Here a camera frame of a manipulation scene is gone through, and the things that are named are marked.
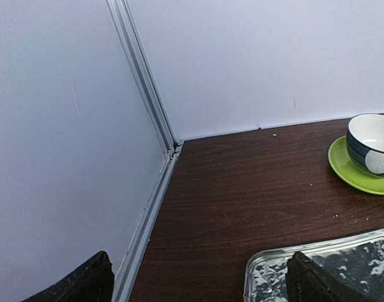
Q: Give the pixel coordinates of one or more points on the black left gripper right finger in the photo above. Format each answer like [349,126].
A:
[338,278]

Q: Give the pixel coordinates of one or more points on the left aluminium frame post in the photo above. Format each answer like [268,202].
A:
[134,51]

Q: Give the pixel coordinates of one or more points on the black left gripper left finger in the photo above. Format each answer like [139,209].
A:
[91,281]

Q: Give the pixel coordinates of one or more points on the left side frame rail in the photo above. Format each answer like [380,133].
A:
[128,270]

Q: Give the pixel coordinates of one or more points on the green saucer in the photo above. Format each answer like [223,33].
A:
[349,172]

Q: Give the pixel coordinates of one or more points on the dark white-lined cup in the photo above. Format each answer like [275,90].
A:
[365,143]

